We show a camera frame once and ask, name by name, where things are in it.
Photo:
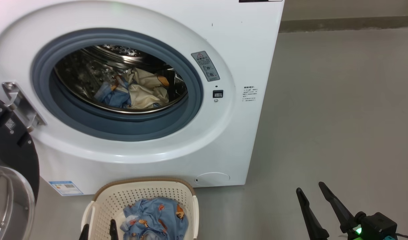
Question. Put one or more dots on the blue energy label sticker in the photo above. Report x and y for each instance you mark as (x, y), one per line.
(65, 188)

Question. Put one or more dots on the round white filter cover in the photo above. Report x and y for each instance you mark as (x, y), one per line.
(212, 179)

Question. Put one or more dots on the white washing machine body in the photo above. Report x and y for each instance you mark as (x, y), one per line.
(250, 140)

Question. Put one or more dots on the cream cartoon face garment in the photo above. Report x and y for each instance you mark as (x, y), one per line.
(144, 90)

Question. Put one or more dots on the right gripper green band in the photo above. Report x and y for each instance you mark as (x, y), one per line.
(377, 228)

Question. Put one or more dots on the cream perforated laundry basket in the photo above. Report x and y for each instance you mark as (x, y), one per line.
(110, 200)

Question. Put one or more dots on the grey warning sticker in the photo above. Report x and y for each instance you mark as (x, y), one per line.
(205, 66)

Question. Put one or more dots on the blue cartoon print garment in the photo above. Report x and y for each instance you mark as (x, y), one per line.
(154, 220)

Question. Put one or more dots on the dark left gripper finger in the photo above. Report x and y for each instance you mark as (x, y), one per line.
(85, 233)
(114, 231)

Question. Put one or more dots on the grey rubber door gasket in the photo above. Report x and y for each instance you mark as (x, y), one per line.
(124, 126)

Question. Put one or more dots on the stainless steel washing machine drum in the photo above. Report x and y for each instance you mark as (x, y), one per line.
(77, 73)

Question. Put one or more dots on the metal door hinge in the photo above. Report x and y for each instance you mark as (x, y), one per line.
(22, 105)

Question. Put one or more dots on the black glass washer door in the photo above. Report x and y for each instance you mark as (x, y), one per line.
(14, 156)

